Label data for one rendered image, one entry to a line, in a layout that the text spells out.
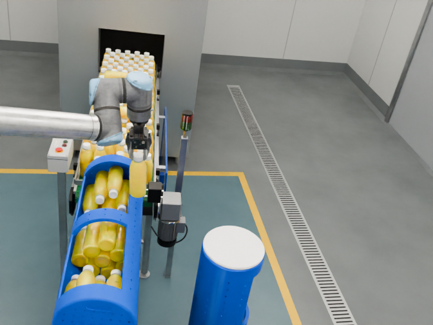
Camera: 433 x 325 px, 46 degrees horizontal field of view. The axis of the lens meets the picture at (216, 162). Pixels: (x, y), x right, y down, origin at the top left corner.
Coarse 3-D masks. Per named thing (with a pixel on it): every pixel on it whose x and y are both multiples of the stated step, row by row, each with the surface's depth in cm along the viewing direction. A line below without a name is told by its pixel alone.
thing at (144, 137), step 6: (132, 126) 191; (138, 126) 182; (132, 132) 188; (138, 132) 187; (144, 132) 189; (132, 138) 185; (138, 138) 186; (144, 138) 187; (132, 144) 187; (138, 144) 188; (144, 144) 188
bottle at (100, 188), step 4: (100, 172) 238; (104, 172) 238; (96, 176) 238; (100, 176) 236; (104, 176) 236; (96, 180) 234; (100, 180) 233; (104, 180) 234; (96, 184) 231; (100, 184) 230; (104, 184) 231; (96, 188) 228; (100, 188) 228; (104, 188) 229; (96, 192) 227; (100, 192) 227; (104, 192) 228; (96, 196) 226; (104, 196) 228
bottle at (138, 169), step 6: (132, 162) 200; (138, 162) 199; (144, 162) 201; (132, 168) 200; (138, 168) 199; (144, 168) 201; (132, 174) 201; (138, 174) 200; (144, 174) 202; (132, 180) 203; (138, 180) 202; (144, 180) 204; (132, 186) 205; (138, 186) 204; (144, 186) 206; (132, 192) 207; (138, 192) 206; (144, 192) 208
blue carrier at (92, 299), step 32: (96, 160) 235; (128, 160) 237; (128, 224) 201; (128, 256) 188; (64, 288) 189; (96, 288) 168; (128, 288) 176; (64, 320) 169; (96, 320) 171; (128, 320) 172
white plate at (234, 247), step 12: (216, 228) 233; (228, 228) 234; (240, 228) 235; (204, 240) 225; (216, 240) 226; (228, 240) 227; (240, 240) 229; (252, 240) 230; (216, 252) 220; (228, 252) 221; (240, 252) 222; (252, 252) 223; (264, 252) 224; (228, 264) 214; (240, 264) 215; (252, 264) 216
